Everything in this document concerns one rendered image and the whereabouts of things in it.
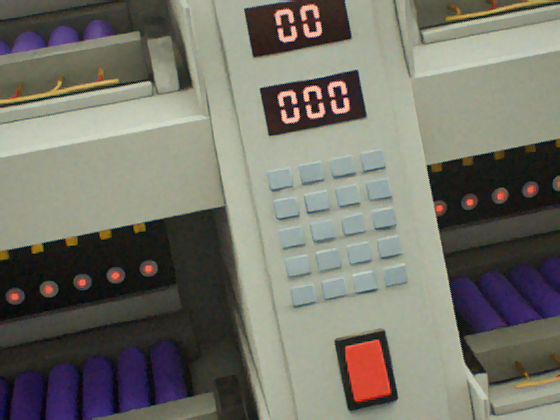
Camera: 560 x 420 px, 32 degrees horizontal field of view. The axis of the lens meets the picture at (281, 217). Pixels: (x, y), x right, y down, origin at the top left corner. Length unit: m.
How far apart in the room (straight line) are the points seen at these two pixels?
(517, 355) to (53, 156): 0.27
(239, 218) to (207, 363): 0.18
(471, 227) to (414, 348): 0.19
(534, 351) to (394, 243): 0.13
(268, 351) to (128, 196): 0.10
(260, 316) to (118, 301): 0.18
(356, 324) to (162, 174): 0.11
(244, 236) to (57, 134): 0.10
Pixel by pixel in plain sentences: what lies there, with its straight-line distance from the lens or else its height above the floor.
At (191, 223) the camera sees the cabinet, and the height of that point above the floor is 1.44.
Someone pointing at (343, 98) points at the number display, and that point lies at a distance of 0.44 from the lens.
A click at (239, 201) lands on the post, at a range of 0.44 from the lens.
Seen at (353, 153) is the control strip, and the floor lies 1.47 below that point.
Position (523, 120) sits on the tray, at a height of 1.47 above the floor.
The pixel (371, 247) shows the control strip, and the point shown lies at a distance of 0.45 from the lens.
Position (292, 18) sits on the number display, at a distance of 0.44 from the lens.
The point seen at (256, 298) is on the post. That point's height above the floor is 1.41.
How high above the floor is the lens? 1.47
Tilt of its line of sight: 3 degrees down
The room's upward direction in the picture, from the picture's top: 11 degrees counter-clockwise
